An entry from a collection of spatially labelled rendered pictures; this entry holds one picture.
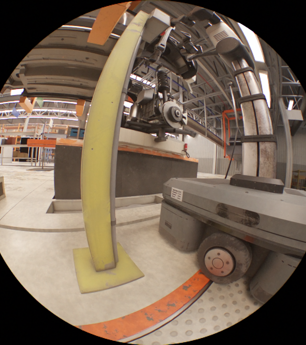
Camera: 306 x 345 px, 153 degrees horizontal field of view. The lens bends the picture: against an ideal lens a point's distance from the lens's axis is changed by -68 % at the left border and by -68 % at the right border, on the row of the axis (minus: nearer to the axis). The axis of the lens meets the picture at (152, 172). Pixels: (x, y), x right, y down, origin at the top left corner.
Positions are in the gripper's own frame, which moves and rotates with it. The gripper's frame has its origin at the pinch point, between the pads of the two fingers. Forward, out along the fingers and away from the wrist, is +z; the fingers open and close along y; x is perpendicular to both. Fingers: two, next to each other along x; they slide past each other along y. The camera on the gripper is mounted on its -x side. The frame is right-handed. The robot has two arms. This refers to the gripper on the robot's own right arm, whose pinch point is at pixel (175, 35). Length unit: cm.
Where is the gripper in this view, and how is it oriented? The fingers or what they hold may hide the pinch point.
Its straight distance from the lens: 92.7
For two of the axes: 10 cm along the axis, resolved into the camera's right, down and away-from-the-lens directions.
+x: -0.8, 10.0, 0.6
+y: 6.0, 0.9, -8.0
